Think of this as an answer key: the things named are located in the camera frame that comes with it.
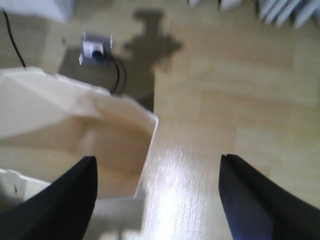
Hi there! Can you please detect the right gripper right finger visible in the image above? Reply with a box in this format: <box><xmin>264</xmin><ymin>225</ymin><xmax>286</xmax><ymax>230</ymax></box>
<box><xmin>218</xmin><ymin>154</ymin><xmax>320</xmax><ymax>240</ymax></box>

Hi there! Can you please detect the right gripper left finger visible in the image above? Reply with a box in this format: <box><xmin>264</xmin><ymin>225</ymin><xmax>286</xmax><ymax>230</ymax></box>
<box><xmin>0</xmin><ymin>156</ymin><xmax>97</xmax><ymax>240</ymax></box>

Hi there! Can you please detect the white plastic trash bin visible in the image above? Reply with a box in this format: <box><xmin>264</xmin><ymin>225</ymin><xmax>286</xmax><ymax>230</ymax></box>
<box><xmin>0</xmin><ymin>67</ymin><xmax>159</xmax><ymax>240</ymax></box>

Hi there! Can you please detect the floor power outlet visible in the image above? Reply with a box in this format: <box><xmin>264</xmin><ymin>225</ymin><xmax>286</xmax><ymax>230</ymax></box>
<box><xmin>78</xmin><ymin>31</ymin><xmax>113</xmax><ymax>65</ymax></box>

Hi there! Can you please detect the light blue curtain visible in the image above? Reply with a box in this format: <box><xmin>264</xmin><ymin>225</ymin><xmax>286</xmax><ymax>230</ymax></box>
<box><xmin>0</xmin><ymin>0</ymin><xmax>320</xmax><ymax>28</ymax></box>

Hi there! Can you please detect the black power cord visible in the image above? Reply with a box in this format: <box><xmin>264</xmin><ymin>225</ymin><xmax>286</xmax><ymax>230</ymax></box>
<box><xmin>0</xmin><ymin>9</ymin><xmax>128</xmax><ymax>95</ymax></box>

